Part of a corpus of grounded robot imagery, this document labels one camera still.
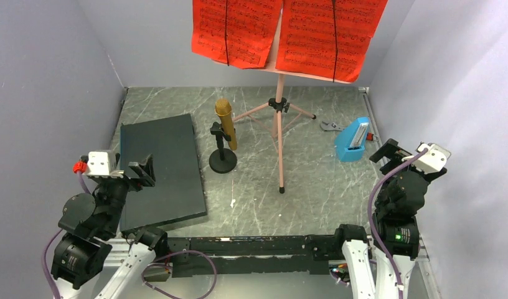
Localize left red sheet music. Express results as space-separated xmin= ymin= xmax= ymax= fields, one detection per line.
xmin=191 ymin=0 xmax=283 ymax=69

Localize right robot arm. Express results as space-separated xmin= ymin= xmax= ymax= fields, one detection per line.
xmin=330 ymin=138 xmax=451 ymax=298

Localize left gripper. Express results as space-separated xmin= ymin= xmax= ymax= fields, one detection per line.
xmin=97 ymin=152 xmax=155 ymax=234

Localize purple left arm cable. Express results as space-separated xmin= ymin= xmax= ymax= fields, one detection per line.
xmin=41 ymin=171 xmax=92 ymax=299

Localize black microphone desk stand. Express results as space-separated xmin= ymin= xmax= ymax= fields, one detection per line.
xmin=209 ymin=122 xmax=237 ymax=174

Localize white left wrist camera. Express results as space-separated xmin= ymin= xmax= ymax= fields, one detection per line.
xmin=85 ymin=150 xmax=118 ymax=176

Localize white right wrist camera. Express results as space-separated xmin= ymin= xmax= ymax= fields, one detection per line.
xmin=410 ymin=143 xmax=451 ymax=174

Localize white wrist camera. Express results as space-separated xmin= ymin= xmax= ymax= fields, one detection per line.
xmin=85 ymin=150 xmax=118 ymax=176
xmin=410 ymin=143 xmax=451 ymax=174

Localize gold microphone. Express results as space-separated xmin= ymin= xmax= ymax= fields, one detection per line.
xmin=215 ymin=98 xmax=238 ymax=151

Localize pink tripod music stand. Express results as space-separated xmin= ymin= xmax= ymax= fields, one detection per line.
xmin=233 ymin=16 xmax=329 ymax=194

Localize right red sheet music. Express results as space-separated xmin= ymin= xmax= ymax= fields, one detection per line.
xmin=275 ymin=0 xmax=387 ymax=83

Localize red sheet music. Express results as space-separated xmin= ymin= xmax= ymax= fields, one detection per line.
xmin=275 ymin=0 xmax=387 ymax=83
xmin=191 ymin=0 xmax=283 ymax=69

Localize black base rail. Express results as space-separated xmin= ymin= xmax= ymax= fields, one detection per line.
xmin=166 ymin=234 xmax=344 ymax=278

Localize red handled adjustable wrench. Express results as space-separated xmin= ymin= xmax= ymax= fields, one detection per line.
xmin=319 ymin=121 xmax=379 ymax=141

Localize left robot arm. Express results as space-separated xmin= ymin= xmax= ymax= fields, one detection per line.
xmin=42 ymin=150 xmax=156 ymax=298

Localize blue metronome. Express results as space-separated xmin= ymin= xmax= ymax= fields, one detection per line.
xmin=334 ymin=116 xmax=370 ymax=162

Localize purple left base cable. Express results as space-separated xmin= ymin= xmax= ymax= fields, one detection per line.
xmin=140 ymin=249 xmax=218 ymax=299

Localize dark grey rack box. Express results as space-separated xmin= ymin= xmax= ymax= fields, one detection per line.
xmin=120 ymin=114 xmax=207 ymax=233

